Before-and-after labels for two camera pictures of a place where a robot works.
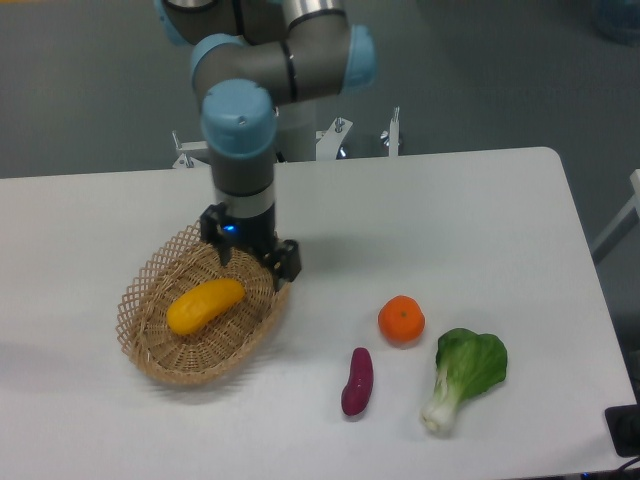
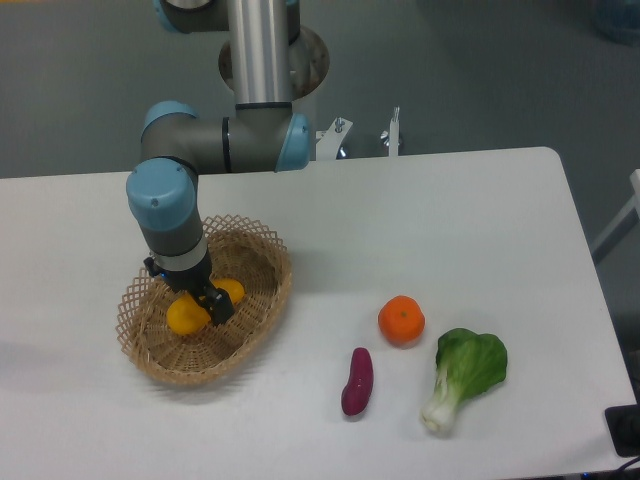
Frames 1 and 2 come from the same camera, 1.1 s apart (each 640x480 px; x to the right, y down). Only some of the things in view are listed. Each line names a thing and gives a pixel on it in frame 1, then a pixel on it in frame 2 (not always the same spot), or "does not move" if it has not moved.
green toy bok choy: [468, 364] does not move
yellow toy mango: [196, 307] does not move
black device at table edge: [623, 423] does not move
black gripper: [255, 233] → [216, 301]
